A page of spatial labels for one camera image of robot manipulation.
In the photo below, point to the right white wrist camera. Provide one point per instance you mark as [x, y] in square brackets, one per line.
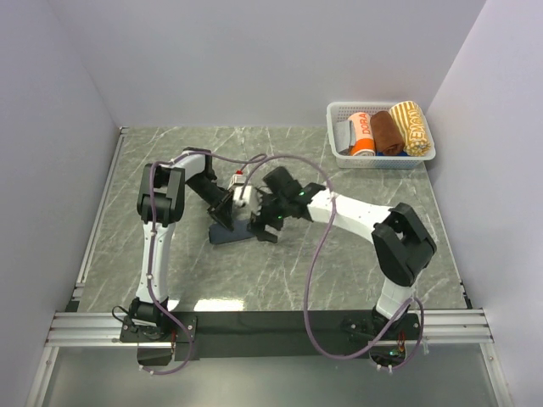
[246, 197]

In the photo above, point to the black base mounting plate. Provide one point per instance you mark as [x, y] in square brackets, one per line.
[344, 334]

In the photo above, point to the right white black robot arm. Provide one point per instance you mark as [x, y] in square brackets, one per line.
[403, 245]

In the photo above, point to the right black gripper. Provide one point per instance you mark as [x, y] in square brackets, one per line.
[258, 223]

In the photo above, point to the yellow striped rolled towel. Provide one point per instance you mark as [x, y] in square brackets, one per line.
[410, 121]

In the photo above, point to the orange white rolled towel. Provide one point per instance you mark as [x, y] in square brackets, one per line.
[362, 140]

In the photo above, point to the brown rolled towel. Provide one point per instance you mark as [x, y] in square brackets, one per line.
[386, 134]

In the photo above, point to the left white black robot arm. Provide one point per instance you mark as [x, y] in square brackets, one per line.
[160, 205]

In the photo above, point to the grey folded towel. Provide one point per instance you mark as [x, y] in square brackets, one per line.
[343, 137]

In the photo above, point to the blue towel in basket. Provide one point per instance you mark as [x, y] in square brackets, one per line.
[401, 155]

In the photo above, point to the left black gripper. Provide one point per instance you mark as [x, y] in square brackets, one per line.
[224, 212]

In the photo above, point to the white plastic basket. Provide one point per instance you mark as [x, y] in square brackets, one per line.
[340, 111]

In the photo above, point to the dark blue towel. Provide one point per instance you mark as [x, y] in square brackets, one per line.
[220, 235]

